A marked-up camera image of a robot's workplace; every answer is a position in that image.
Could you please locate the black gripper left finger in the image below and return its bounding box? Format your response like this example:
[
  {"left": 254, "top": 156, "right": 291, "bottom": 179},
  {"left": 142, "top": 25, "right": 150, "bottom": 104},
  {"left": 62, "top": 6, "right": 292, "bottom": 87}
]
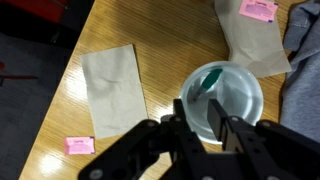
[{"left": 78, "top": 98, "right": 208, "bottom": 180}]

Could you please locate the green capped pen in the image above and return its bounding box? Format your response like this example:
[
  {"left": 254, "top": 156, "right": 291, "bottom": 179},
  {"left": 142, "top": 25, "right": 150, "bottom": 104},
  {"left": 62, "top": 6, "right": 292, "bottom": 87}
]
[{"left": 191, "top": 68, "right": 224, "bottom": 103}]

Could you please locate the brown paper napkin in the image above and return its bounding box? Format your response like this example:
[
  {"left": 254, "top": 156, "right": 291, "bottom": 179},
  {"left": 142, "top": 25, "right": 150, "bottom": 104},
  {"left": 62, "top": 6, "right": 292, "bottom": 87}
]
[
  {"left": 214, "top": 0, "right": 293, "bottom": 79},
  {"left": 79, "top": 44, "right": 149, "bottom": 140}
]

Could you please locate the grey hooded sweatshirt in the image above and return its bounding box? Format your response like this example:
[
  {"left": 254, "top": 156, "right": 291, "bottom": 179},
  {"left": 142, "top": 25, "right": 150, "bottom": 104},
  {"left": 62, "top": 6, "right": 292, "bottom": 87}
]
[{"left": 279, "top": 0, "right": 320, "bottom": 143}]

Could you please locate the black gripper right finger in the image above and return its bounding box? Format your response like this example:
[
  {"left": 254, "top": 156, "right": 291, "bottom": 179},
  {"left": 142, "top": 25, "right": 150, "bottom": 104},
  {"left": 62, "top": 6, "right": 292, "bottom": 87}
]
[{"left": 207, "top": 98, "right": 320, "bottom": 168}]

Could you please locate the clear plastic cup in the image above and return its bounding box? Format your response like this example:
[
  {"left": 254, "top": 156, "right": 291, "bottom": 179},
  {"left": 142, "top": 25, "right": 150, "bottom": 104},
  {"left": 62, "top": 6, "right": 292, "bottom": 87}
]
[{"left": 180, "top": 60, "right": 264, "bottom": 145}]

